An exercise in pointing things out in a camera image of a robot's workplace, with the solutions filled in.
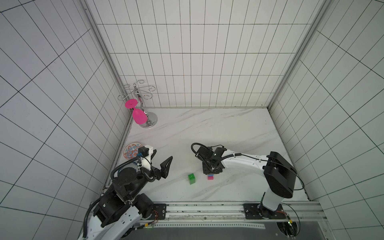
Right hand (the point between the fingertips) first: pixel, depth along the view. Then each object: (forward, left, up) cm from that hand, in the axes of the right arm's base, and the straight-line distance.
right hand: (206, 167), depth 86 cm
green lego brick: (-8, +8, +5) cm, 13 cm away
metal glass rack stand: (+34, +42, 0) cm, 54 cm away
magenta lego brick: (-6, -2, 0) cm, 6 cm away
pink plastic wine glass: (+25, +44, +16) cm, 53 cm away
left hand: (-6, +21, +24) cm, 32 cm away
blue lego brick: (-5, -3, +1) cm, 5 cm away
